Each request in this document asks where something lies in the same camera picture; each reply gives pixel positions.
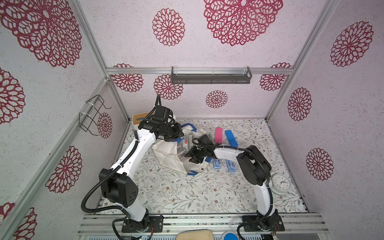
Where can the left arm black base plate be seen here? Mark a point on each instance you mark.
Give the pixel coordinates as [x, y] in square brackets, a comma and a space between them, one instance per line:
[149, 224]

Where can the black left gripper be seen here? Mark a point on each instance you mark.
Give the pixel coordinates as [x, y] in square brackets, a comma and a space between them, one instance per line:
[179, 133]

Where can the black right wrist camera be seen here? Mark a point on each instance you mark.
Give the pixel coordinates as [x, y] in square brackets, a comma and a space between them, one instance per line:
[205, 140]

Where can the black wire wall rack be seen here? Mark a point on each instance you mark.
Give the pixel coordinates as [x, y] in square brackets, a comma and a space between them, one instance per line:
[88, 120]

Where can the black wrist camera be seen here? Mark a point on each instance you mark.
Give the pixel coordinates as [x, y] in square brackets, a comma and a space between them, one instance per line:
[161, 114]
[205, 140]

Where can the beige cushion at base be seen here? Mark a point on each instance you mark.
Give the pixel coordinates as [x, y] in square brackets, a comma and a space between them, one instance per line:
[196, 235]

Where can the white tissue box wooden lid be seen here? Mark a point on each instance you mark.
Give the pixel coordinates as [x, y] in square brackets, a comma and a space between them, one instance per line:
[137, 118]

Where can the white canvas bag blue handles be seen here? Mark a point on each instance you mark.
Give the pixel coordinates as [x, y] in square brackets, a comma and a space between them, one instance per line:
[173, 154]

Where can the clear stationery pack in bag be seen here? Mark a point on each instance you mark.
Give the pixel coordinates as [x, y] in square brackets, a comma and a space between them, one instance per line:
[184, 145]

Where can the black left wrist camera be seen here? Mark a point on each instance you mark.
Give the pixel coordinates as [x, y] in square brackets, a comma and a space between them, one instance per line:
[161, 114]

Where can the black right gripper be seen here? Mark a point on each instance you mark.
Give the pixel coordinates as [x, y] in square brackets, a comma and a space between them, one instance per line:
[193, 153]

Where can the clear blue compass set case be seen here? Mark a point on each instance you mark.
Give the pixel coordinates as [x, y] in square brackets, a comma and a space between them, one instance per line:
[216, 164]

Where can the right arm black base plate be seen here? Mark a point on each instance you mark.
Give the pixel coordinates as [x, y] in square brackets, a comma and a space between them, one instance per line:
[272, 223]

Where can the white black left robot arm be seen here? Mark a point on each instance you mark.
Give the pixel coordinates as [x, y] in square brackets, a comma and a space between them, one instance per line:
[120, 188]

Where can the pink case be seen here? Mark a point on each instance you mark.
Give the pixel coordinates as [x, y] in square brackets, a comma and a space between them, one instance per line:
[219, 135]

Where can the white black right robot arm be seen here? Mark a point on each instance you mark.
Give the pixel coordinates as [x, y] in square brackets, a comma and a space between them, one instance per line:
[254, 166]

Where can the white alarm clock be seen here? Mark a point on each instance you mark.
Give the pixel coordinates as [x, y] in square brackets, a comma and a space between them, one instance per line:
[281, 184]

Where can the blue round object at base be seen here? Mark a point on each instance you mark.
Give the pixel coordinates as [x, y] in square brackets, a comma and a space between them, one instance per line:
[229, 236]

